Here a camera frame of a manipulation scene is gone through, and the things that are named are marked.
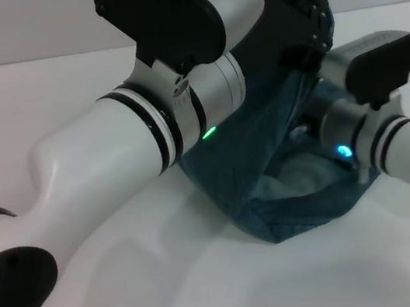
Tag silver camera mount bracket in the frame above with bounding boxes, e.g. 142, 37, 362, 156
345, 96, 410, 173
122, 51, 213, 160

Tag right arm cable with plug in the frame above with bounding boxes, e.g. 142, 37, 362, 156
288, 124, 311, 141

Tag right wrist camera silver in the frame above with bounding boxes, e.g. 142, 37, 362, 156
321, 26, 410, 119

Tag silver right camera mount bracket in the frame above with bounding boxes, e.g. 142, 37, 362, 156
345, 96, 410, 173

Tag blue denim shorts with embroidery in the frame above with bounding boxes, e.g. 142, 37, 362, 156
151, 0, 410, 259

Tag left wrist camera black silver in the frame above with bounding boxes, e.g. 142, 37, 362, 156
88, 0, 277, 87

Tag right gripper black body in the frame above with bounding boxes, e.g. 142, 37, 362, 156
299, 106, 328, 133

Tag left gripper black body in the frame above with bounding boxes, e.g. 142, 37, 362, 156
218, 0, 343, 86

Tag silver left camera mount bracket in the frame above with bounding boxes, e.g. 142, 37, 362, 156
122, 51, 213, 160

